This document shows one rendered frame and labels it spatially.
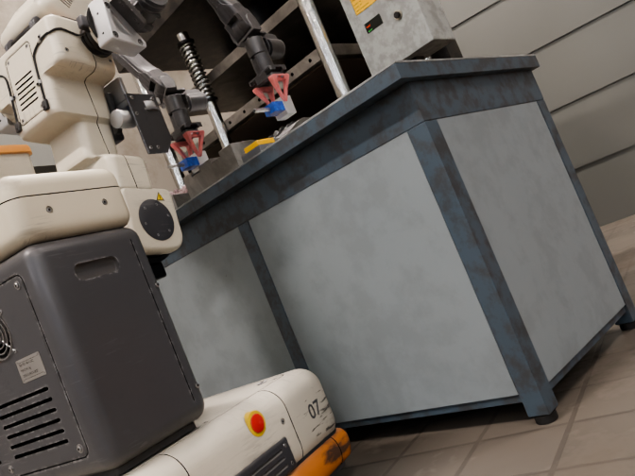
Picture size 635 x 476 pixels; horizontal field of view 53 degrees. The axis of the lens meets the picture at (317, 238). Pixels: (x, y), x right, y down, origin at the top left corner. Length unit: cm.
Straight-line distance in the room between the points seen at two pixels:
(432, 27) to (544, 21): 267
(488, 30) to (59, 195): 425
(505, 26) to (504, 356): 390
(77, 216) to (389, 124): 67
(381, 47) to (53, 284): 170
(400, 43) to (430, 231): 119
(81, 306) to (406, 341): 75
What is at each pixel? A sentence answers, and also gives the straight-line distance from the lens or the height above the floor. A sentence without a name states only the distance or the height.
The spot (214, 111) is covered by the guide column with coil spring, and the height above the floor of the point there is 134.
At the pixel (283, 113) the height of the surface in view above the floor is 92.
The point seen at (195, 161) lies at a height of 91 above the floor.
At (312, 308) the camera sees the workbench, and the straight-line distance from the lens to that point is 168.
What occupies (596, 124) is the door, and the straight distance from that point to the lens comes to 492.
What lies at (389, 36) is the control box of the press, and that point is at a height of 117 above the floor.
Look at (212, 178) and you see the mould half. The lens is 188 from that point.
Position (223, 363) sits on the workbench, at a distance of 205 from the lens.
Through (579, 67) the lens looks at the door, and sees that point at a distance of 495.
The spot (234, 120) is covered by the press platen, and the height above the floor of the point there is 126.
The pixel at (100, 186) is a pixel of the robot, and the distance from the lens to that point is 125.
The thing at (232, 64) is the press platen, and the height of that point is 149.
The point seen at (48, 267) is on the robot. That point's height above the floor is 64.
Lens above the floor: 46
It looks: 3 degrees up
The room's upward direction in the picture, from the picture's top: 22 degrees counter-clockwise
